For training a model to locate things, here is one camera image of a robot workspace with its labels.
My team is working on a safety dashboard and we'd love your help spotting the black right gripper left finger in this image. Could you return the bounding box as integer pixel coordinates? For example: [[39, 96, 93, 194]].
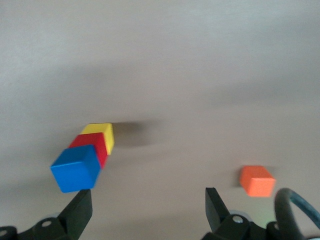
[[0, 189, 93, 240]]

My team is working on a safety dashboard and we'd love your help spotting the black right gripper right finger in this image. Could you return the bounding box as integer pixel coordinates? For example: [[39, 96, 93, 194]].
[[201, 187, 281, 240]]

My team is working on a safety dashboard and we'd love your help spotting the blue wooden cube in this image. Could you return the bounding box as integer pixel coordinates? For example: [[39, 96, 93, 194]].
[[50, 144, 102, 194]]

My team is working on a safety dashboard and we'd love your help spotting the red wooden cube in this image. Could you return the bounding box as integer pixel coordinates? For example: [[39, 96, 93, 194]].
[[68, 132, 109, 170]]

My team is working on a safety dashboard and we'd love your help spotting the orange wooden cube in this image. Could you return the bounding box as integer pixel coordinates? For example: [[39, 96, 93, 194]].
[[239, 165, 276, 198]]

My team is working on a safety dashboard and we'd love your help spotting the yellow wooden cube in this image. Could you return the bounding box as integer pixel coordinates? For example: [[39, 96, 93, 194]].
[[80, 122, 115, 156]]

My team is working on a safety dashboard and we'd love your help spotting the brown table cover sheet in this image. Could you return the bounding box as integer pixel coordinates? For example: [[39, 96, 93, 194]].
[[0, 0, 320, 240]]

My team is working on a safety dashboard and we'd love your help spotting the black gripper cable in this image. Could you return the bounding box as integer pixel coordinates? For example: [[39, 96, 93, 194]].
[[273, 187, 320, 240]]

